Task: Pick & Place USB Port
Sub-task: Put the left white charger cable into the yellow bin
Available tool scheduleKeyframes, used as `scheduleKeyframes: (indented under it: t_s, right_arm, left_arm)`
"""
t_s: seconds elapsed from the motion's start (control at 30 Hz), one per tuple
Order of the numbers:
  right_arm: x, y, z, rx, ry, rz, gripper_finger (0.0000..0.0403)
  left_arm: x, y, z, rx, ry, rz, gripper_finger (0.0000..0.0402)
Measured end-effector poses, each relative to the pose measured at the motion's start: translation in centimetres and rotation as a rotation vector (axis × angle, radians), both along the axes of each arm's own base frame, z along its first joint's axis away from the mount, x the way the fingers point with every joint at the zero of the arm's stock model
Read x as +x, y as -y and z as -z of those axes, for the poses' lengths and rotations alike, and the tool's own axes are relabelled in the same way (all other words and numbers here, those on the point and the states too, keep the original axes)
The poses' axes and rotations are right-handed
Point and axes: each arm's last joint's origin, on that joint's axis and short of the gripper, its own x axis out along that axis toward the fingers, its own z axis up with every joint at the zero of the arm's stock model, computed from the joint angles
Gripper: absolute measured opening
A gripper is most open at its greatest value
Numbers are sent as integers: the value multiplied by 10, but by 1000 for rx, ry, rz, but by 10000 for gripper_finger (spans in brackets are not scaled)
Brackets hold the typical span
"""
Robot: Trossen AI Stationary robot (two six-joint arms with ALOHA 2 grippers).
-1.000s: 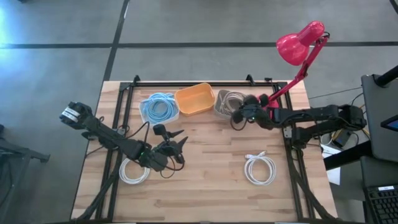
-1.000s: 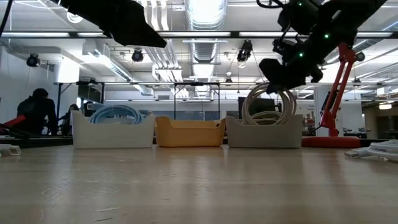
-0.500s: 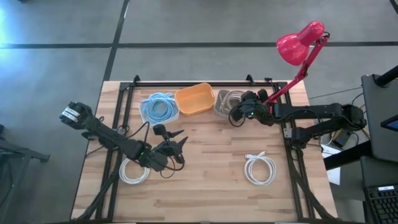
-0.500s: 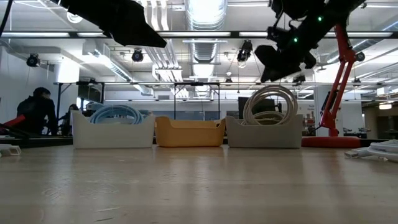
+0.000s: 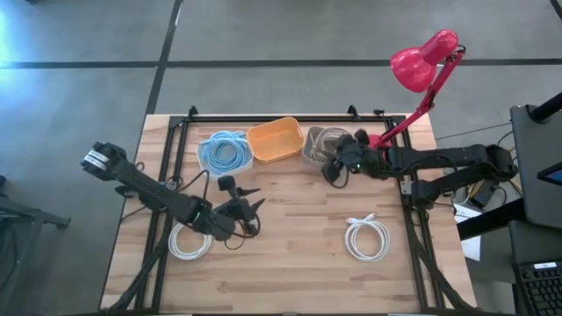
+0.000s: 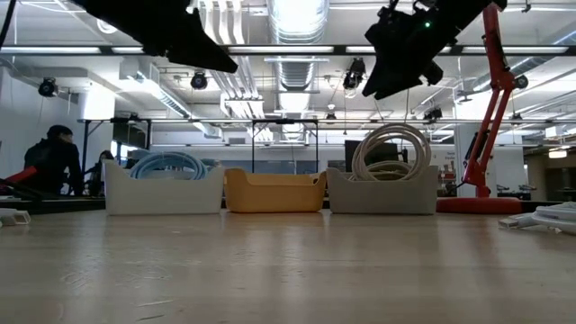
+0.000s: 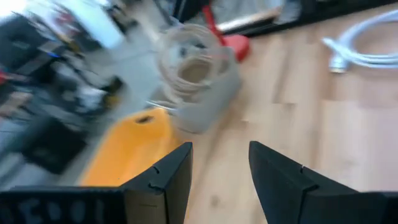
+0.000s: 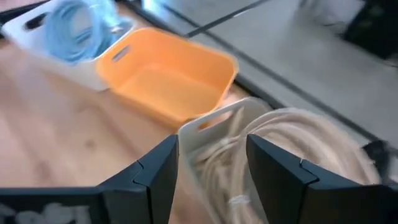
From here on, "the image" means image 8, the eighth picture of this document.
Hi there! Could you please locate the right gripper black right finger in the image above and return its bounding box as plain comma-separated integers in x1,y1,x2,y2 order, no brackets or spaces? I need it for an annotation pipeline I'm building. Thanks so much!
247,133,398,224

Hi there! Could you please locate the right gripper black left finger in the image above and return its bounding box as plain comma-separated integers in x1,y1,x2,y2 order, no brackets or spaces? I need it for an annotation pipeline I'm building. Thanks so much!
0,134,180,224

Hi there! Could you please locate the beige cable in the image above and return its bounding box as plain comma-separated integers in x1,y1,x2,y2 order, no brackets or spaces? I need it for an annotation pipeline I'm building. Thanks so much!
186,107,382,224

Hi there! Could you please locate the light blue cable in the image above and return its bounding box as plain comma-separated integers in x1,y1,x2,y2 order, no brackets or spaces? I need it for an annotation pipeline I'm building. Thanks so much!
71,0,131,54
43,0,103,65

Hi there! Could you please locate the light grey plastic bin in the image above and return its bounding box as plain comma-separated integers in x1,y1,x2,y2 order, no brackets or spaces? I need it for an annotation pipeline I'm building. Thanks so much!
177,96,274,224

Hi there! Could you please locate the orange plastic bin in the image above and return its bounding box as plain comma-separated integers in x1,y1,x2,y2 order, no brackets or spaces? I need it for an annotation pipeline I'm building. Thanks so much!
95,27,239,128

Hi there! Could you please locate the white plastic bin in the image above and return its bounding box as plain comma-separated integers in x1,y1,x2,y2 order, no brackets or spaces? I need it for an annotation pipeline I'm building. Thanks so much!
1,0,137,91

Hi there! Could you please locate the black box on floor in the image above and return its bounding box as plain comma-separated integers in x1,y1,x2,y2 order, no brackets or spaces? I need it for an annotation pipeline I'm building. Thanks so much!
341,0,398,60

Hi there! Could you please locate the black frame clamp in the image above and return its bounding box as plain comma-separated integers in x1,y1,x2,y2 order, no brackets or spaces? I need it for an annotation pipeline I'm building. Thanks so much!
362,139,391,181

